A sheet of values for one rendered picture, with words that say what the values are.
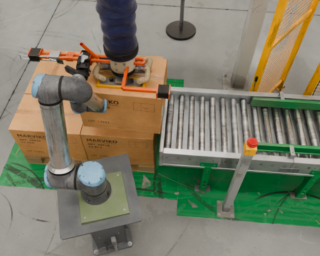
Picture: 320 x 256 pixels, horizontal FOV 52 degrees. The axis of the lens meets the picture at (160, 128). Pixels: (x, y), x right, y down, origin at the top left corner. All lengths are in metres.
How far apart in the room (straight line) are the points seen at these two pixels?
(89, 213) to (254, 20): 2.20
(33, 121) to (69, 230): 1.13
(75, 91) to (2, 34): 3.39
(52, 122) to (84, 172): 0.38
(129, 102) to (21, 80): 2.10
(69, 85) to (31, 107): 1.47
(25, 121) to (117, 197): 1.19
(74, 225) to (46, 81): 0.94
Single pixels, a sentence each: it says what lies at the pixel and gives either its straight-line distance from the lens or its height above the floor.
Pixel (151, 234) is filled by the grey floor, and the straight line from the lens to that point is 2.83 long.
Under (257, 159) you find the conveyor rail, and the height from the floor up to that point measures 0.59.
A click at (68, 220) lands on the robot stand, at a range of 2.14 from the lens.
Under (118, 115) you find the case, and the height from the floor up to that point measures 0.85.
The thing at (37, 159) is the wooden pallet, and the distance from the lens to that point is 3.24.
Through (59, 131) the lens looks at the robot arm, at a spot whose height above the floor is 1.34.
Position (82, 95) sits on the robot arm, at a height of 1.53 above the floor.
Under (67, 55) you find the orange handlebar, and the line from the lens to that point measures 2.34.
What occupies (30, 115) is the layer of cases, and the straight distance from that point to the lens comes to 2.95.
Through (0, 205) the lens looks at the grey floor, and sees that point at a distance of 3.23.
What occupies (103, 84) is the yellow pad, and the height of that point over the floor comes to 1.08.
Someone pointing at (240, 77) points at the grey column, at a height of 0.18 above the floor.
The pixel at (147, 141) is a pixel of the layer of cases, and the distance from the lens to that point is 2.63.
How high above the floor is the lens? 2.68
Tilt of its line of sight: 53 degrees down
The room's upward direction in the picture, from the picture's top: straight up
